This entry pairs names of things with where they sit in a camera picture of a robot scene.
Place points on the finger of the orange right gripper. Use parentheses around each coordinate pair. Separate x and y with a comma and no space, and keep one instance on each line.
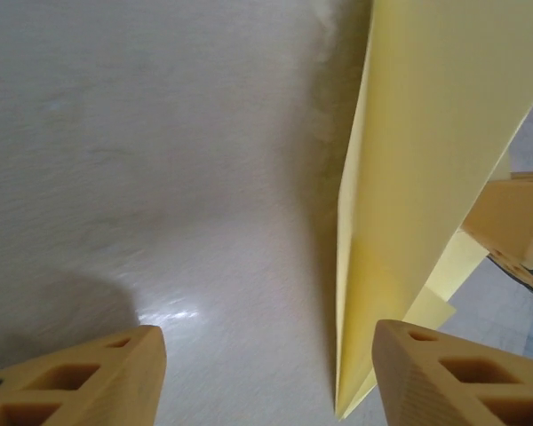
(511,217)
(513,266)

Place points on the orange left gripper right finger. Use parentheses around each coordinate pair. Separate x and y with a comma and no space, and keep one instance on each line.
(448,390)

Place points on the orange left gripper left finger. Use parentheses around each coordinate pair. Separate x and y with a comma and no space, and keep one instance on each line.
(93,390)

